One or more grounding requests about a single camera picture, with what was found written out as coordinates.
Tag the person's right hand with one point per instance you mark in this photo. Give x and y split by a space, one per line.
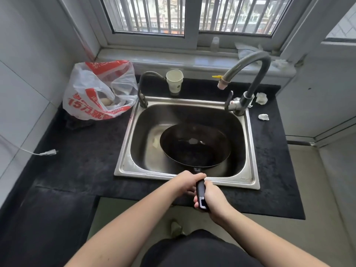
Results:
215 201

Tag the person's left hand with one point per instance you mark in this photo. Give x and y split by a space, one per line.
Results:
185 182

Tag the person's left fingers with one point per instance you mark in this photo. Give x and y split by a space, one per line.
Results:
194 187

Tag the person's right thumb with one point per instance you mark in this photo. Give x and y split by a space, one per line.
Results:
208 189

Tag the black frying pan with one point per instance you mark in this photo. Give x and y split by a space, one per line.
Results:
196 148

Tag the person's left forearm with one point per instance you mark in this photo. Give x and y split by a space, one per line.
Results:
122 228

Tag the person's right forearm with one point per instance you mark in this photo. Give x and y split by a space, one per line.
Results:
267 241

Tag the person's foot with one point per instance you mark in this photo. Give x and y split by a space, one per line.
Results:
175 229

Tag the stainless steel sink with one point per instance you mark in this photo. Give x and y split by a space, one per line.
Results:
189 141

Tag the person's black shorts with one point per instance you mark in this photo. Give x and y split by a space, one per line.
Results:
200 251

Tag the crumpled white tissue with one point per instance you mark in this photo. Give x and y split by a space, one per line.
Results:
263 117
281 63
261 98

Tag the white paper cup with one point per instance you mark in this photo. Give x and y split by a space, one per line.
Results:
174 82

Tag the small dark curved faucet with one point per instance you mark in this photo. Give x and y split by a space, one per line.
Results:
143 88

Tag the grey gooseneck faucet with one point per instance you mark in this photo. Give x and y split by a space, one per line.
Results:
251 77

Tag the red and white plastic bag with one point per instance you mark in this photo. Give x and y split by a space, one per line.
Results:
97 90

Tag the clear plastic bottle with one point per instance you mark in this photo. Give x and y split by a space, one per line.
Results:
214 44

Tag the crumpled white plastic wrap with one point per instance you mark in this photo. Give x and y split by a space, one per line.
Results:
249 50

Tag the white framed window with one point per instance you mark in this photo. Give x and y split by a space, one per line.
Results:
192 19

